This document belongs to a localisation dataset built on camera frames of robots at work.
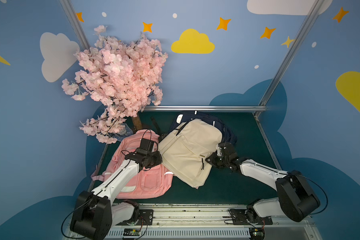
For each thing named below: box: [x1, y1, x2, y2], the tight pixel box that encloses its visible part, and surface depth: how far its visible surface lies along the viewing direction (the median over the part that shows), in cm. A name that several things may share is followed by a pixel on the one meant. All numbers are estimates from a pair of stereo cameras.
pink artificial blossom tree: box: [61, 25, 168, 145], surface depth 72 cm
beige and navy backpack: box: [159, 119, 223, 189], surface depth 93 cm
